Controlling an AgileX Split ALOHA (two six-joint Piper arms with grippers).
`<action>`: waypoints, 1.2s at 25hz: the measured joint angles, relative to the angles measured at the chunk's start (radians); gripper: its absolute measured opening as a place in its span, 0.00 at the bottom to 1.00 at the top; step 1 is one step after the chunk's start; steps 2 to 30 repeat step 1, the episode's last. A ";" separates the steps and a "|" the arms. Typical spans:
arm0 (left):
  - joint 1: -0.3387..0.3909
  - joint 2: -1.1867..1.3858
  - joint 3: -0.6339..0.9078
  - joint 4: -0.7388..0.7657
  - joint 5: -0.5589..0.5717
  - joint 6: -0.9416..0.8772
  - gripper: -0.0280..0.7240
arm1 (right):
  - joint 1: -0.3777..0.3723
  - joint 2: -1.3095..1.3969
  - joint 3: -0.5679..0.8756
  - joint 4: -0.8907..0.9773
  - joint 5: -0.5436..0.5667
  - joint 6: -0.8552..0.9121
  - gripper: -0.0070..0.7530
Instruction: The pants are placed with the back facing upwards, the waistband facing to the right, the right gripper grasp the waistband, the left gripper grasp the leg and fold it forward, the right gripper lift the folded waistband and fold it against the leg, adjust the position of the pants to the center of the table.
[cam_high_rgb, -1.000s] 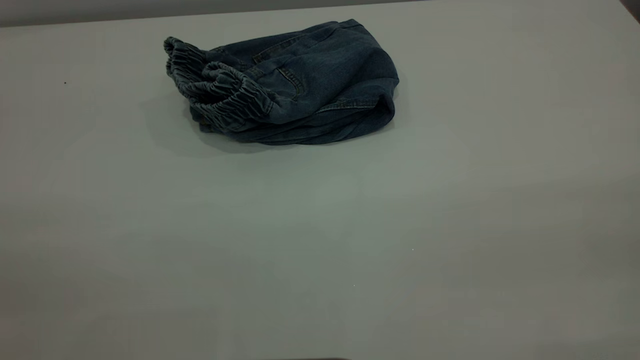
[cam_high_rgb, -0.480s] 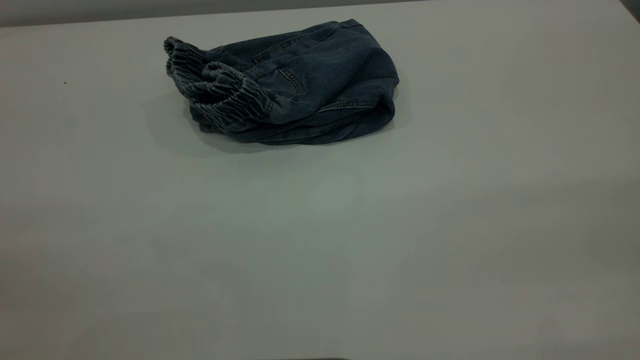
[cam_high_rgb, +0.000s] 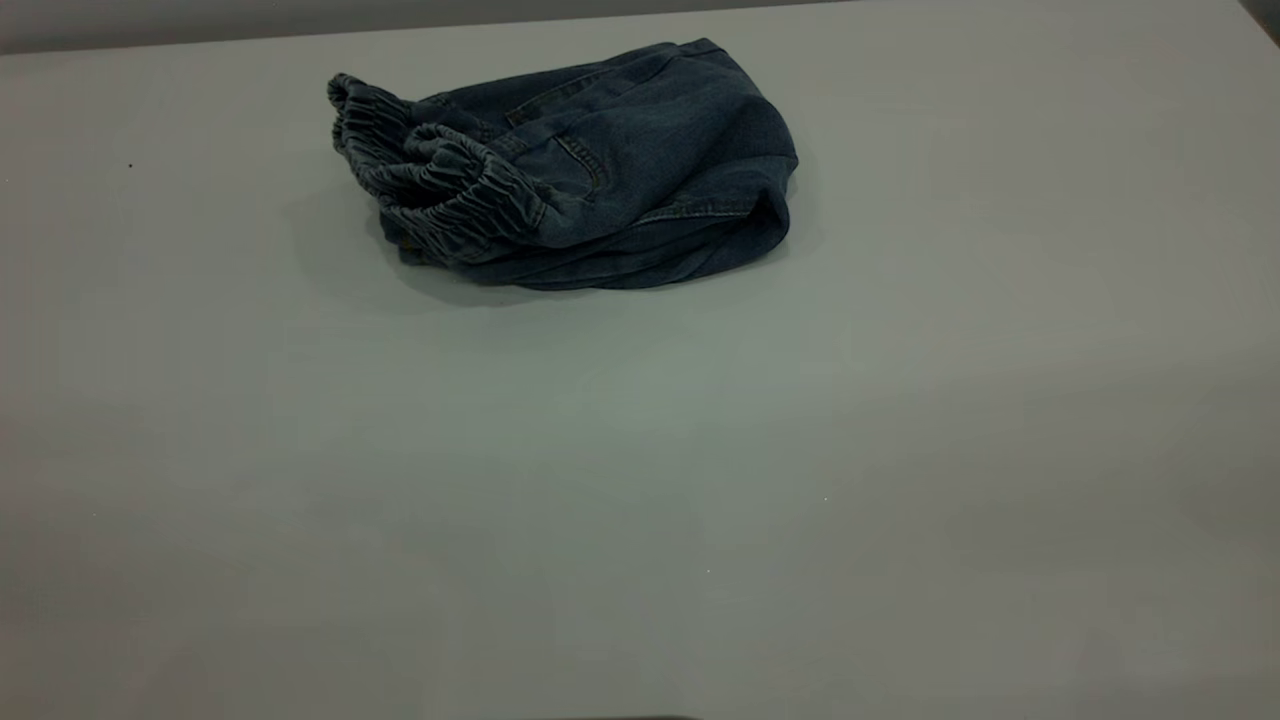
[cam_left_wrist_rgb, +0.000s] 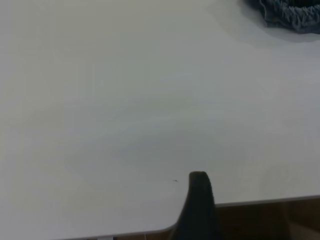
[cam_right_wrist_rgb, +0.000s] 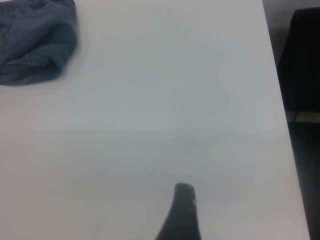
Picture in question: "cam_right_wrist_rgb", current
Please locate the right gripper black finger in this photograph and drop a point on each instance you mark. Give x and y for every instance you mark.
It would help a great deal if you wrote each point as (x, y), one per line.
(182, 217)

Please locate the blue denim shorts basketball print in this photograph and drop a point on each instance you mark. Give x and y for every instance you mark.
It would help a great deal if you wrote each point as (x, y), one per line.
(37, 37)

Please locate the black box-shaped furniture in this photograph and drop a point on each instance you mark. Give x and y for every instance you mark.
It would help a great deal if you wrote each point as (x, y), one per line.
(302, 62)

